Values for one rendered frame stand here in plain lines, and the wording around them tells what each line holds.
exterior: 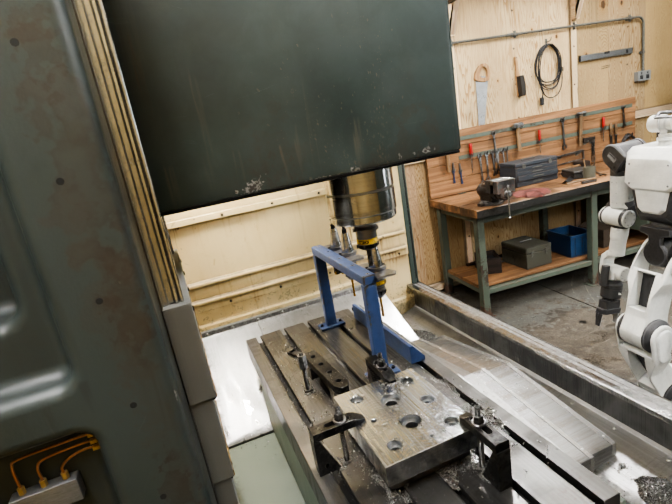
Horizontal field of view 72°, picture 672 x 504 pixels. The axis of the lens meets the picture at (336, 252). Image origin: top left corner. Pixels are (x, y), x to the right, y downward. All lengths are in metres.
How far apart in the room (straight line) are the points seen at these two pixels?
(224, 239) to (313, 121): 1.21
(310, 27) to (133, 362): 0.64
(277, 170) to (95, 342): 0.43
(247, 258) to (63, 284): 1.46
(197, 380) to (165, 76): 0.51
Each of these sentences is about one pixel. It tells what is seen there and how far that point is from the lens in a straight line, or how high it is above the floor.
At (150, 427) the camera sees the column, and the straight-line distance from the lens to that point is 0.74.
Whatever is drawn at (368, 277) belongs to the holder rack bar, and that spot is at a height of 1.22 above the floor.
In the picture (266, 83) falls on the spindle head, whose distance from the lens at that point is 0.89.
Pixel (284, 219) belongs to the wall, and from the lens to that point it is 2.08.
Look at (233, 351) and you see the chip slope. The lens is 2.06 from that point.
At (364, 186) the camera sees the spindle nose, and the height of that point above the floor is 1.51.
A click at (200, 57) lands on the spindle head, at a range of 0.88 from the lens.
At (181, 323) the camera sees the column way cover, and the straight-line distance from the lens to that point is 0.79.
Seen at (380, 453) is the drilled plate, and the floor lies 0.99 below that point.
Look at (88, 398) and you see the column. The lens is 0.72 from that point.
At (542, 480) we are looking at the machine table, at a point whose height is 0.90.
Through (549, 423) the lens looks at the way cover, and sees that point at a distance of 1.55.
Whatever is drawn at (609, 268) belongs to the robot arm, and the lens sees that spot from 2.43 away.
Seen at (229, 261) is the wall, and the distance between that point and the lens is 2.06.
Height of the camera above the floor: 1.65
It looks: 15 degrees down
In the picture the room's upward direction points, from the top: 10 degrees counter-clockwise
